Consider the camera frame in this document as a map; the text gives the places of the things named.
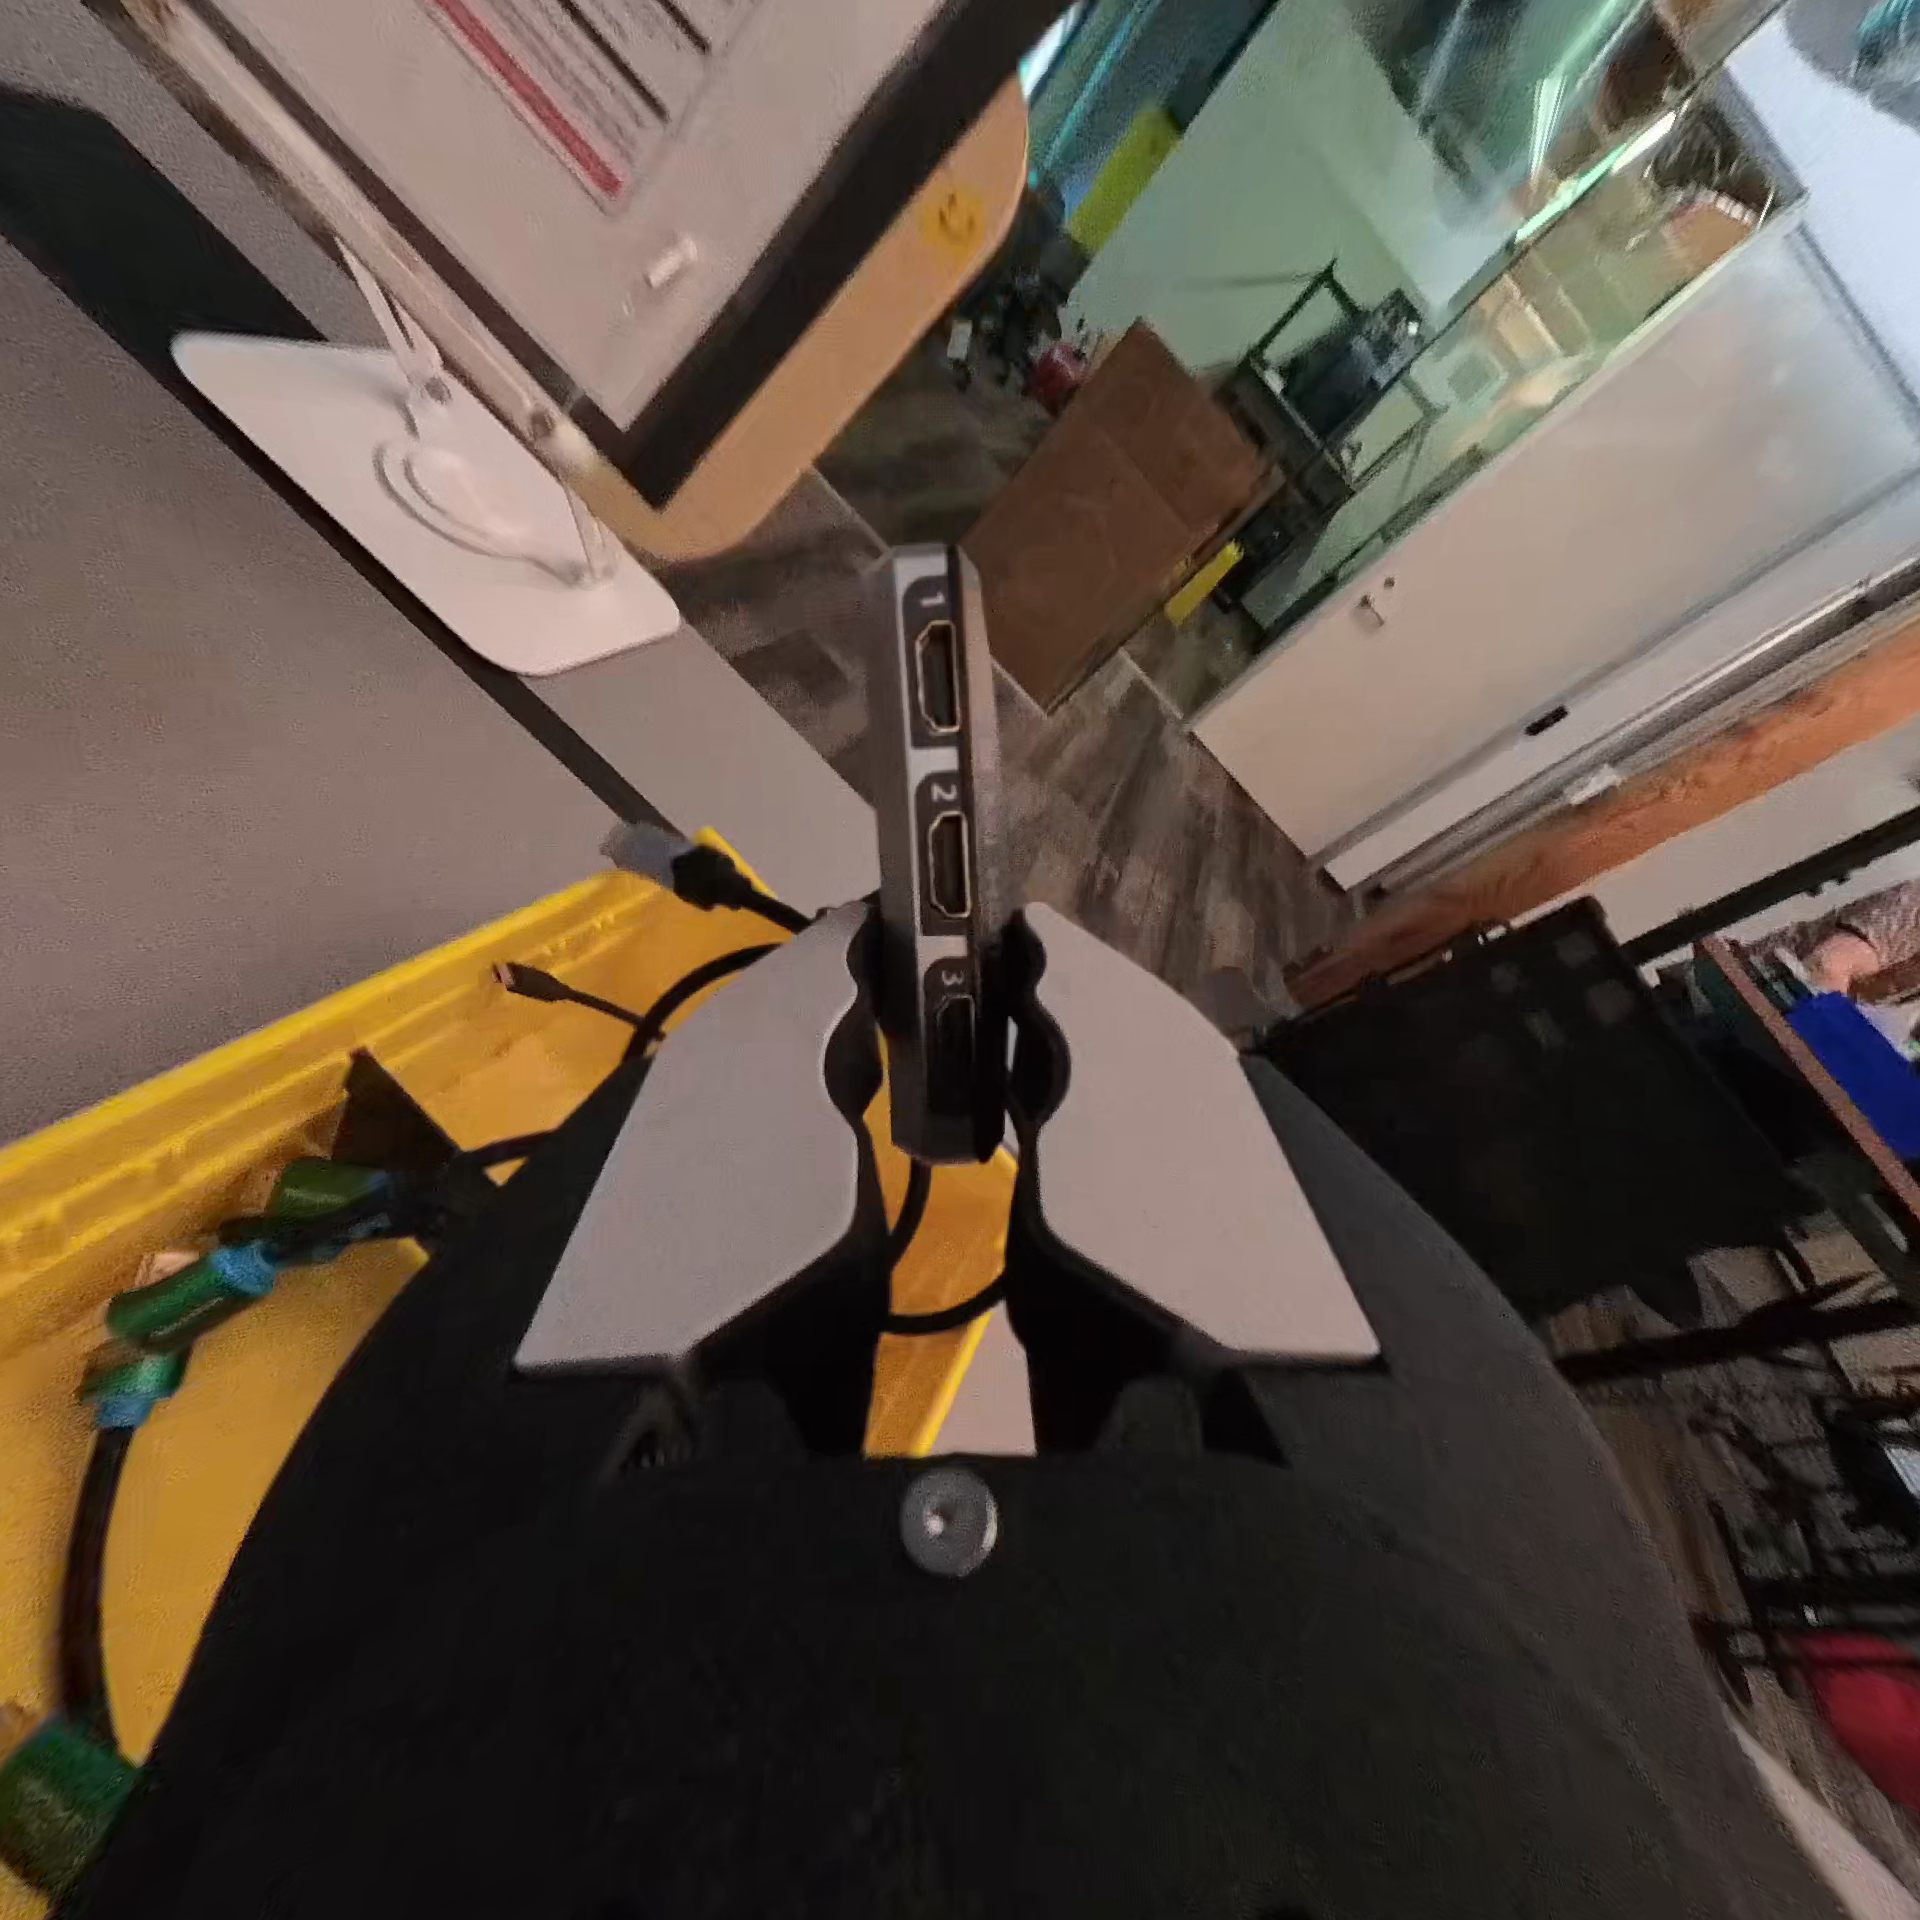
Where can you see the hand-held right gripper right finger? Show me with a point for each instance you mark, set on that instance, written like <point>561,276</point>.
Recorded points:
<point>1187,1186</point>

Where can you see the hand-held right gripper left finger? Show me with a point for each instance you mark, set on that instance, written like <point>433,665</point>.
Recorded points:
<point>707,1186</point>

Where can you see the silver adapter hub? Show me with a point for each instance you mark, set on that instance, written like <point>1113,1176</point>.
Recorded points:
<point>940,766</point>

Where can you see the yellow storage bin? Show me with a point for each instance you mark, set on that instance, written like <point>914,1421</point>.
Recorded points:
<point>227,1500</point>

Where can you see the black under-desk panel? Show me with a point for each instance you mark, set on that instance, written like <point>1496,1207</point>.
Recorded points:
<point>1501,1111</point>

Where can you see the white door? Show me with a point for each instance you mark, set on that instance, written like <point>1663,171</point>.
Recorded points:
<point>1501,629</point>

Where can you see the brown cardboard box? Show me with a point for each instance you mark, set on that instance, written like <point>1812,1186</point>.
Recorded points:
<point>1111,510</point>

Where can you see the blue shelf crate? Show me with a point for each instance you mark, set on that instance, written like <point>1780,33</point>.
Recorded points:
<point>1861,1074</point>

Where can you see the black metal shelf rack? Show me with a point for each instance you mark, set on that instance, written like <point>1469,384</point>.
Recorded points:
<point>1321,361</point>

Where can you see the red storage crate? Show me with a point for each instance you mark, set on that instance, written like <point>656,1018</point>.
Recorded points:
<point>1874,1709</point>

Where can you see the yellow smiley sticker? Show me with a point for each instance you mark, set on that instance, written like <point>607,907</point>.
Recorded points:
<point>960,219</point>

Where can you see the instruction sheet display stand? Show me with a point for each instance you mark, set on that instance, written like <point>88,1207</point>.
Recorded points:
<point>451,90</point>

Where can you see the black desk grommet cover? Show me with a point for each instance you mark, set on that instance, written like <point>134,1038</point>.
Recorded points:
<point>120,210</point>

